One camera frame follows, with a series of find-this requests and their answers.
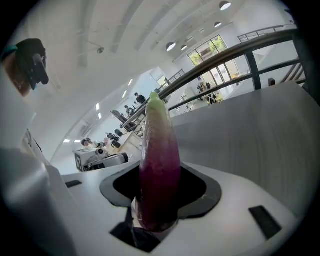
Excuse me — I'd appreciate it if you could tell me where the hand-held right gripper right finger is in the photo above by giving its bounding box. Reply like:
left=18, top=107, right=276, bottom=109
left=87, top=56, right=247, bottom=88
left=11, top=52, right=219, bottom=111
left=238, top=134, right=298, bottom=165
left=152, top=161, right=297, bottom=256

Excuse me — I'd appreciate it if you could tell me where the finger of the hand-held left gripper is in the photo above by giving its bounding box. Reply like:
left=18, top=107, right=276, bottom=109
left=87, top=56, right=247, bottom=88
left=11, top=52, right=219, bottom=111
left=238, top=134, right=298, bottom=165
left=104, top=152, right=129, bottom=168

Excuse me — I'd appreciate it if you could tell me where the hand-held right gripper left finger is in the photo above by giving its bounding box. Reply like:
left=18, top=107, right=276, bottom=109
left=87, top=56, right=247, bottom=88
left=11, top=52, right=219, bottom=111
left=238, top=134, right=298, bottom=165
left=49, top=161, right=141, bottom=256

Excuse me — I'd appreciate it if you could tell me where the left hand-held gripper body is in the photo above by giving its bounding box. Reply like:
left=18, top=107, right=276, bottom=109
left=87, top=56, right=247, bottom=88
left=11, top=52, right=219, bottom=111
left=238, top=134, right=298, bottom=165
left=74, top=148, right=109, bottom=173

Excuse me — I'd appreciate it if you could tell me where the purple eggplant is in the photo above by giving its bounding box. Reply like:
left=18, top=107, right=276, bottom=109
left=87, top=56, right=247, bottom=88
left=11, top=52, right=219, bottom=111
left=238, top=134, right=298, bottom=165
left=138, top=91, right=182, bottom=233

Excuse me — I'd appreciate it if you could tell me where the grey wooden table top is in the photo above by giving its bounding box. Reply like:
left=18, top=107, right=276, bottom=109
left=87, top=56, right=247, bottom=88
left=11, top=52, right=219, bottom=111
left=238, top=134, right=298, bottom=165
left=169, top=80, right=316, bottom=221

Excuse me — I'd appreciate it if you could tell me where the light wooden desk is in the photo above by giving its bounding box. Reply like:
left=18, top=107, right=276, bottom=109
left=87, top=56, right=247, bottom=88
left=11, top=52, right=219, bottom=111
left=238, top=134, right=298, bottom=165
left=109, top=130, right=145, bottom=158

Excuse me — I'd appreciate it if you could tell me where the group of recessed ceiling lights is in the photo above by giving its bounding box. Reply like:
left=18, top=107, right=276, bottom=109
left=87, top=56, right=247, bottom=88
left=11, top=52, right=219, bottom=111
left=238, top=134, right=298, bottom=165
left=62, top=78, right=135, bottom=144

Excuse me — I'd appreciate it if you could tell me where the person's torso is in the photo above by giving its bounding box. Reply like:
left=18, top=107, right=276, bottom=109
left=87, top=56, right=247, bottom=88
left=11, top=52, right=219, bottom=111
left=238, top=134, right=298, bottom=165
left=0, top=64, right=63, bottom=176

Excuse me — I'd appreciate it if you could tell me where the black balcony railing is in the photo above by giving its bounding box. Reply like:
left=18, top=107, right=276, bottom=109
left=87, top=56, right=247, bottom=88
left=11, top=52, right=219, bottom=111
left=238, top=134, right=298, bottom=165
left=236, top=24, right=298, bottom=44
left=159, top=69, right=186, bottom=94

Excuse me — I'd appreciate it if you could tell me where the person's head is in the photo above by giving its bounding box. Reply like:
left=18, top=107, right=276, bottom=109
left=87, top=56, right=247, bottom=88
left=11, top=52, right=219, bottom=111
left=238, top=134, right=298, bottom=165
left=1, top=38, right=50, bottom=98

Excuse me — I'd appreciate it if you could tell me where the black railing with brown handrail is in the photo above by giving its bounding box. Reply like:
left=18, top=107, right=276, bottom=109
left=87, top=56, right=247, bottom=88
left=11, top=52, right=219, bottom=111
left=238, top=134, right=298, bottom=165
left=119, top=24, right=313, bottom=137

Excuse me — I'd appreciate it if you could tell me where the glass entrance door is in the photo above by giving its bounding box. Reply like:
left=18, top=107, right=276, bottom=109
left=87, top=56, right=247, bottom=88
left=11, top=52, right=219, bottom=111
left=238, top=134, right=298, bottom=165
left=187, top=34, right=241, bottom=85

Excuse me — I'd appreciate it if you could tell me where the black head-mounted camera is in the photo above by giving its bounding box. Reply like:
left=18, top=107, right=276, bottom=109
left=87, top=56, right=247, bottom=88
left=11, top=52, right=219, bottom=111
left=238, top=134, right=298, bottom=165
left=15, top=38, right=50, bottom=91

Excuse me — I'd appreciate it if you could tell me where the teal head strap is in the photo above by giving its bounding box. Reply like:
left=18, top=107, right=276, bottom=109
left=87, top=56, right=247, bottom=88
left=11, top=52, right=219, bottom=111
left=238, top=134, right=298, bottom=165
left=1, top=44, right=19, bottom=61

